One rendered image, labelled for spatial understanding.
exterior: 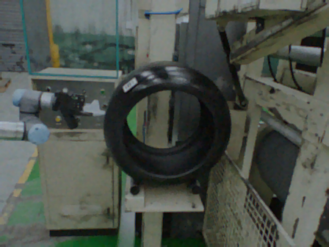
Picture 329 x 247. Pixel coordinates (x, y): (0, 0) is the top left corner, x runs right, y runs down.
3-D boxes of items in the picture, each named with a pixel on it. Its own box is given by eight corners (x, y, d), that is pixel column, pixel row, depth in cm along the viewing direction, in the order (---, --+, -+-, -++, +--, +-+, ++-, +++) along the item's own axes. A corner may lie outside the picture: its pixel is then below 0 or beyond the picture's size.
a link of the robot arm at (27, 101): (19, 106, 110) (19, 86, 108) (45, 109, 112) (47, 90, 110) (10, 109, 103) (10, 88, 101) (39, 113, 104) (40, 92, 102)
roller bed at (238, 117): (205, 145, 164) (211, 100, 154) (228, 145, 166) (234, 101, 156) (214, 159, 146) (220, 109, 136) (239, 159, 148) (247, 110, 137)
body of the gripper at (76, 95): (83, 97, 104) (51, 92, 102) (81, 117, 107) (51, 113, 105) (87, 93, 111) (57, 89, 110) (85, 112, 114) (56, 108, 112)
